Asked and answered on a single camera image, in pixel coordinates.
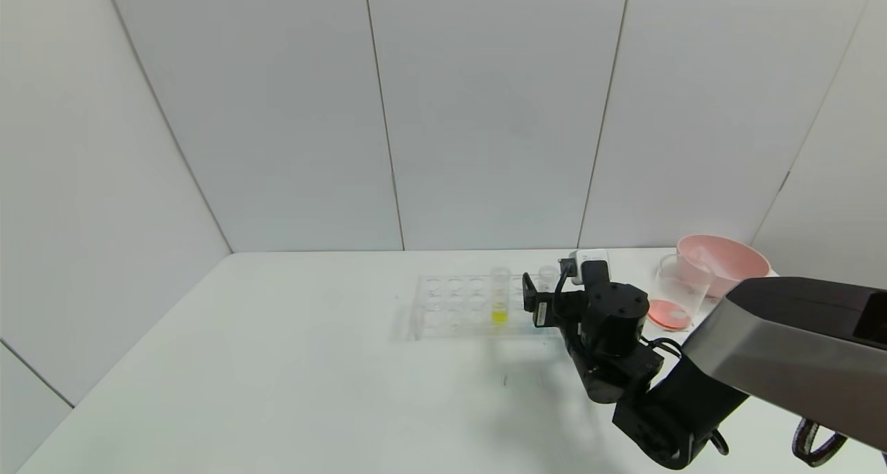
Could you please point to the test tube with yellow pigment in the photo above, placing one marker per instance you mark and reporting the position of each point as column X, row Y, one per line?
column 499, row 314

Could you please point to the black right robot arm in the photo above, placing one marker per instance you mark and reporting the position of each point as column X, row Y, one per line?
column 762, row 342

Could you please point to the pink bowl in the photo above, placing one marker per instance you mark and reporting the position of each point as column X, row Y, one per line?
column 741, row 266

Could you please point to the clear glass beaker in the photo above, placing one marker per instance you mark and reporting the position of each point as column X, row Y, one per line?
column 675, row 287

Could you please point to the test tube with blue pigment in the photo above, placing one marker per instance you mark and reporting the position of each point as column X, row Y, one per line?
column 547, row 274

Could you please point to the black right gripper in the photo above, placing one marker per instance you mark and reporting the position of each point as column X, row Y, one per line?
column 541, row 311

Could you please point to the clear plastic test tube rack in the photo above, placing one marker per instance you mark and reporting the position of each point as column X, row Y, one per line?
column 450, row 308

